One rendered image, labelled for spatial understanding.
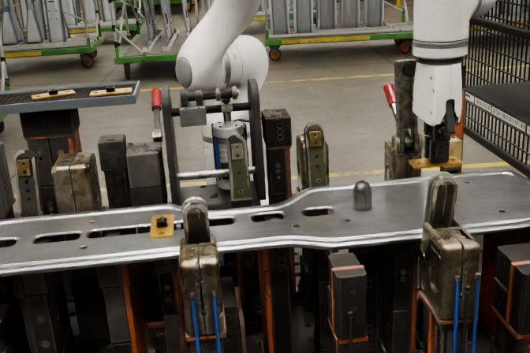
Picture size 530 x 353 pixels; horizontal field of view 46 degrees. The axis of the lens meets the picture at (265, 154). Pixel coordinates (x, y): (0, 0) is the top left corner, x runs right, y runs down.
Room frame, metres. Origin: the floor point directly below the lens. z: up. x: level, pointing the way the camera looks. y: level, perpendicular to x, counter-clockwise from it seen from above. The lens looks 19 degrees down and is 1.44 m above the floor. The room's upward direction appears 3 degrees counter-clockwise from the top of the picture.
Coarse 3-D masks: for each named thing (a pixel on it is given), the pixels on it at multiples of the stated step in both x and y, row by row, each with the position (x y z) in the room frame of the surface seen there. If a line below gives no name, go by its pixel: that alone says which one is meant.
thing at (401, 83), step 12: (396, 60) 1.16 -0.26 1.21; (408, 60) 1.15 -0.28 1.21; (396, 72) 1.14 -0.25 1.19; (408, 72) 1.11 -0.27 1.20; (396, 84) 1.14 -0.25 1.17; (408, 84) 1.14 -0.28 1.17; (396, 96) 1.14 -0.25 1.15; (408, 96) 1.14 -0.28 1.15; (396, 108) 1.14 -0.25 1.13; (408, 108) 1.14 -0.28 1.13; (396, 120) 1.14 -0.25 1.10; (408, 120) 1.13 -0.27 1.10
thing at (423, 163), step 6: (450, 156) 1.01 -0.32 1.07; (414, 162) 0.99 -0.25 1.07; (420, 162) 0.99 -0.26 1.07; (426, 162) 0.98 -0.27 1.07; (444, 162) 0.98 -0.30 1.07; (450, 162) 0.98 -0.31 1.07; (456, 162) 0.97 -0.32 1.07; (462, 162) 0.97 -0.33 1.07; (414, 168) 0.97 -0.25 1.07; (420, 168) 0.96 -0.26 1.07
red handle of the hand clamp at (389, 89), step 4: (388, 84) 1.24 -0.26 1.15; (392, 84) 1.24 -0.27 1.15; (384, 88) 1.24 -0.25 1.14; (388, 88) 1.23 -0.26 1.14; (392, 88) 1.23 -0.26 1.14; (388, 92) 1.22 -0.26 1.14; (392, 92) 1.22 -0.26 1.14; (388, 96) 1.22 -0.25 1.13; (392, 96) 1.21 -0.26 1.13; (388, 100) 1.21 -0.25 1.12; (392, 100) 1.20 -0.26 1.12; (392, 104) 1.20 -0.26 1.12; (392, 108) 1.20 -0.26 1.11; (392, 112) 1.20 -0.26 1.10; (404, 132) 1.14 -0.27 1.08; (408, 132) 1.14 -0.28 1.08; (404, 136) 1.13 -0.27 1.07; (408, 136) 1.13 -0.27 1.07; (404, 140) 1.12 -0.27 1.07; (408, 140) 1.12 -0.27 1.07; (412, 140) 1.12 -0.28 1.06; (404, 144) 1.12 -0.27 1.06; (408, 144) 1.12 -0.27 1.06
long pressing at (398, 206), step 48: (336, 192) 1.04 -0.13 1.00; (384, 192) 1.03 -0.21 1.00; (480, 192) 1.01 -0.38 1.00; (528, 192) 1.00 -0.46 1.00; (0, 240) 0.93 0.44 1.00; (96, 240) 0.90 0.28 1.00; (144, 240) 0.89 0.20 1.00; (240, 240) 0.88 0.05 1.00; (288, 240) 0.87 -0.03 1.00; (336, 240) 0.86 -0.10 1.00; (384, 240) 0.86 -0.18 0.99
